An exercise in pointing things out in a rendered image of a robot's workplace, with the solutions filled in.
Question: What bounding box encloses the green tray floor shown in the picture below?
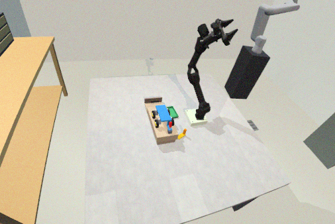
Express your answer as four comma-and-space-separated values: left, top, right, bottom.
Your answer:
169, 108, 177, 117

